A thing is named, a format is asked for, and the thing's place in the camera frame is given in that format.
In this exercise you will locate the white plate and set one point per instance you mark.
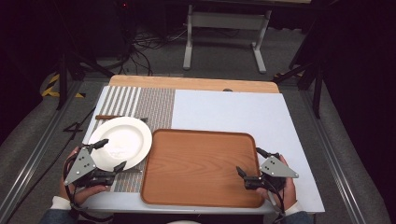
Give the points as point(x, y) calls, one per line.
point(127, 137)

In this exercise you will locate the person's left hand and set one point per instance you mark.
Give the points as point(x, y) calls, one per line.
point(82, 193)

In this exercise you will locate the brown wooden tray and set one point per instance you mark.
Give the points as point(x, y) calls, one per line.
point(199, 168)

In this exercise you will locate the black tripod stand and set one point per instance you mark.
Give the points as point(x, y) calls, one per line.
point(317, 93)
point(63, 81)

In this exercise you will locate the person's right hand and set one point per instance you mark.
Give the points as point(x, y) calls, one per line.
point(289, 193)

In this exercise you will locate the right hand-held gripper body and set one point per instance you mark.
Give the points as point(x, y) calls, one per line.
point(275, 169)

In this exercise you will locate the white rounded object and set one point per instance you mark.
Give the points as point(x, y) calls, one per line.
point(183, 222)

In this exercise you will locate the yellow black hazard tape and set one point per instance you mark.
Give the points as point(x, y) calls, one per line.
point(49, 90)

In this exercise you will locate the white metal table frame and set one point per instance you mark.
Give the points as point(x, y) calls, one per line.
point(229, 21)

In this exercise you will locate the metal floor rail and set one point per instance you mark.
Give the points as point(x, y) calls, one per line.
point(336, 161)
point(37, 149)

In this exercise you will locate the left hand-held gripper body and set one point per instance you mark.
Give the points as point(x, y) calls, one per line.
point(81, 165)

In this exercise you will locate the white board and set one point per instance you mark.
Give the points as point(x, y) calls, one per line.
point(233, 109)

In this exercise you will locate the grey striped placemat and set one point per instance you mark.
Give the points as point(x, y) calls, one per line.
point(155, 105)

